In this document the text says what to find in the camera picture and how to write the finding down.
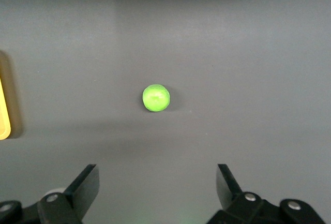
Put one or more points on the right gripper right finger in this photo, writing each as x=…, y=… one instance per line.
x=227, y=187

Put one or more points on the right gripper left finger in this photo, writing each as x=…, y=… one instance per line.
x=82, y=190

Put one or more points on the green toy apple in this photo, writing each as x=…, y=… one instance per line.
x=156, y=97

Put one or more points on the yellow plastic tray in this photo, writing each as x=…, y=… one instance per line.
x=3, y=110

